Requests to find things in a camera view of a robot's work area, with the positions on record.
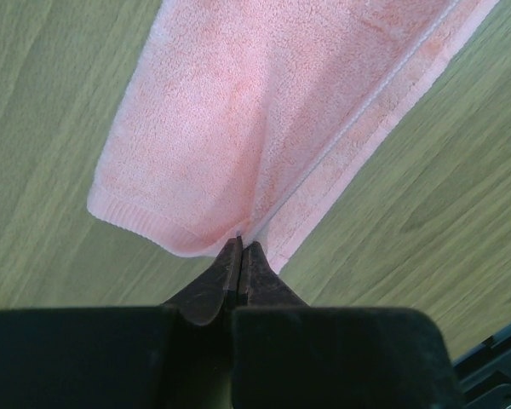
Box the pink towel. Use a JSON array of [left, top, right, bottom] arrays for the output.
[[87, 1, 494, 271]]

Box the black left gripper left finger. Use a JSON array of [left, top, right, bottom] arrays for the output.
[[164, 238, 242, 326]]

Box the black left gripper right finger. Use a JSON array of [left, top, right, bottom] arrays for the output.
[[238, 242, 307, 307]]

